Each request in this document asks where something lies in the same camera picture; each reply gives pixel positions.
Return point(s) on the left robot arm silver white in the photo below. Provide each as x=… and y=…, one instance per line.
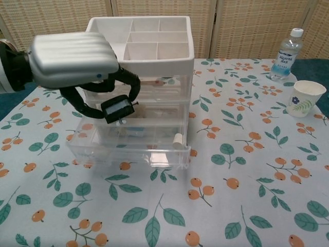
x=13, y=69

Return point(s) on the white paper cup flower print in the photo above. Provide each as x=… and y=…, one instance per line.
x=303, y=103

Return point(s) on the bamboo folding screen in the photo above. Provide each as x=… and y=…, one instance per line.
x=244, y=28

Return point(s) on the white plastic drawer organizer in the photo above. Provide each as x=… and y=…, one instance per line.
x=159, y=64

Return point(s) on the small white stopper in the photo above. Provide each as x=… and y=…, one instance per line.
x=178, y=140

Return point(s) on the clear water bottle blue label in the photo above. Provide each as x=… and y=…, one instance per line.
x=284, y=59

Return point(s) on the dark teal table cover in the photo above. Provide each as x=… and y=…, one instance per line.
x=10, y=105

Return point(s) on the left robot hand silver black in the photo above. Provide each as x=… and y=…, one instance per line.
x=72, y=59

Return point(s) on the slim brown pen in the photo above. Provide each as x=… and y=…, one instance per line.
x=158, y=83

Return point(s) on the floral leaf print tablecloth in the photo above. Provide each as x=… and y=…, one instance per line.
x=205, y=193

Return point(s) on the clear plastic drawer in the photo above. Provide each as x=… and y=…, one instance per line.
x=133, y=154
x=164, y=91
x=164, y=113

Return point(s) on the small green black electronic module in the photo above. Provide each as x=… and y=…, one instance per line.
x=118, y=109

